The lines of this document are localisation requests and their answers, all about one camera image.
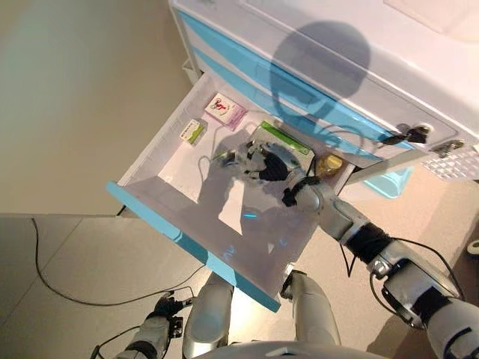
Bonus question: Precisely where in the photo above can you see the pink white medicine box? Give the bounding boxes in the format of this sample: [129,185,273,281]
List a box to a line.
[204,92,248,130]

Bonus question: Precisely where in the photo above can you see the white medical cart blue drawers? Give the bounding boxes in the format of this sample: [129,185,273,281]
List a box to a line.
[168,0,479,188]

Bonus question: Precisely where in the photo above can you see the black floor cable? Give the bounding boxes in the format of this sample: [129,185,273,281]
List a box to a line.
[31,218,205,306]

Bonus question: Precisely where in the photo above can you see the black cart keys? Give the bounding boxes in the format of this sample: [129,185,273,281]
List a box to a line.
[381,125,430,145]

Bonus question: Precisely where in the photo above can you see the grey robot torso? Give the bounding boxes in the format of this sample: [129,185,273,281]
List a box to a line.
[201,340,386,359]

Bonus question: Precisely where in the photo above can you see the thin white cable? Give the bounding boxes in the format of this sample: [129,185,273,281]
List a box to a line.
[197,121,220,186]

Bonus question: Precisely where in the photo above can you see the blue fronted white drawer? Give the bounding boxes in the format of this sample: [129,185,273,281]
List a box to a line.
[106,73,356,313]

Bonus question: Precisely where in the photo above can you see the small green white medicine box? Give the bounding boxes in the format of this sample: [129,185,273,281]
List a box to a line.
[178,118,209,147]

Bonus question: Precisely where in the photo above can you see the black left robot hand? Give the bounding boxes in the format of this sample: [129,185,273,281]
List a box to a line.
[153,293,184,319]

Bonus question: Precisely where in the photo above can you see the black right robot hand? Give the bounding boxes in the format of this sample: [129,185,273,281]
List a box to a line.
[242,140,300,184]

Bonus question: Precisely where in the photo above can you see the white perforated side basket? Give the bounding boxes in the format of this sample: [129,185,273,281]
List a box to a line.
[418,144,479,179]

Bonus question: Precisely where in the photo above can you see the silver right robot leg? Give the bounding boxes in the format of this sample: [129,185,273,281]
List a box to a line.
[280,271,342,347]

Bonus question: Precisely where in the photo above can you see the light blue waste bin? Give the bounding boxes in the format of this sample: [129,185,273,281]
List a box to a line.
[362,166,415,197]

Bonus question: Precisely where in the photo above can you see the dark cable plug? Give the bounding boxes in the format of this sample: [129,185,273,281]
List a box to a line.
[213,149,237,168]

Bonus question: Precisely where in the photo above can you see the long green white medicine box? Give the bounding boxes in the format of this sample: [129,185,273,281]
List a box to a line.
[249,119,316,169]

